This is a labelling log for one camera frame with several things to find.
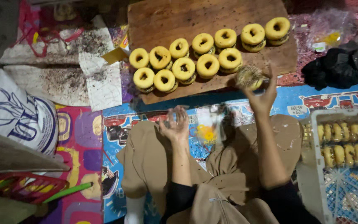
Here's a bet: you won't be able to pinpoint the green plastic stick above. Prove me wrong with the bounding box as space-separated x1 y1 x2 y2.
42 182 94 205

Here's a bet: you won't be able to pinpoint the white cloth with chocolate crumbs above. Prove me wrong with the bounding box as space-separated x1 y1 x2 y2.
0 27 90 107

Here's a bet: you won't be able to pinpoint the white plastic crate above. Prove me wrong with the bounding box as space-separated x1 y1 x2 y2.
296 108 358 224

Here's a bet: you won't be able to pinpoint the sprinkled yellow doughnut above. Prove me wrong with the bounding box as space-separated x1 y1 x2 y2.
235 65 265 91

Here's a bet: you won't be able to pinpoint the person's beige clothed legs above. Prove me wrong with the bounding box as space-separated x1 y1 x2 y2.
116 113 304 224

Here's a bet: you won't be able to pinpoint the red plastic basket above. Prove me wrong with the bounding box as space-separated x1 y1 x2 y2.
0 172 70 206

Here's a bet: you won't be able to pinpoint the heap of clear plastic bags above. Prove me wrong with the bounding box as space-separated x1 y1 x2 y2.
305 7 358 67

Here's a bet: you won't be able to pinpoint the blue mat with car print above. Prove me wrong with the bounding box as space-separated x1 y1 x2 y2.
103 77 358 224

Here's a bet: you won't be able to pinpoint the pink patterned mat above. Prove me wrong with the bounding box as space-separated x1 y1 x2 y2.
277 0 358 87

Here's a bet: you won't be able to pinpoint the black plastic bag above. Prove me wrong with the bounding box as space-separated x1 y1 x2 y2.
301 40 358 91

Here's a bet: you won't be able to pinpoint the person's left hand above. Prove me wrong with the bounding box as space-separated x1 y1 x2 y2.
159 105 190 144

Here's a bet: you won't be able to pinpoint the rows of plain yellow doughnuts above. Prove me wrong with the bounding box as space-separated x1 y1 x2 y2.
129 17 291 94

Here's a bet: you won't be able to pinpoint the clear plastic packet yellow print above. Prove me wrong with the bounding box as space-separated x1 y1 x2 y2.
195 104 227 147

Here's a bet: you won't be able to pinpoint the purple patterned mat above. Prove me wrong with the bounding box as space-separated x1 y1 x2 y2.
39 105 104 224

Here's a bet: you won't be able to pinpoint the white sack blue print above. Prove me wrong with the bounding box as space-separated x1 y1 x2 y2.
0 62 59 156

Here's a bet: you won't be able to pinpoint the grey flat tray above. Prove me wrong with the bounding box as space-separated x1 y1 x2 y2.
0 127 71 175

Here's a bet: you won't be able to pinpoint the yellow carton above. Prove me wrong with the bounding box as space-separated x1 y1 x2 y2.
101 32 131 65

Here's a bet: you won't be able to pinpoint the rows of packed doughnuts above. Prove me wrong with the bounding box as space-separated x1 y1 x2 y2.
317 122 358 170

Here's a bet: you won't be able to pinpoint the person's white sock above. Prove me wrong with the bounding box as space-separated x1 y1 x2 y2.
124 195 147 224

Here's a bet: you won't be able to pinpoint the red plastic bag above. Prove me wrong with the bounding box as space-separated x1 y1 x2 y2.
11 0 85 58

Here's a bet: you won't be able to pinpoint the person's right hand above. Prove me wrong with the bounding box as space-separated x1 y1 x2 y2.
243 64 279 116

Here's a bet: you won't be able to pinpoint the white paper with chocolate crumbs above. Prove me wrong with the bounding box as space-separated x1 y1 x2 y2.
78 15 123 112

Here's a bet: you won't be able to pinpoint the wooden board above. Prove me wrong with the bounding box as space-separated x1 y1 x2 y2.
127 0 298 105

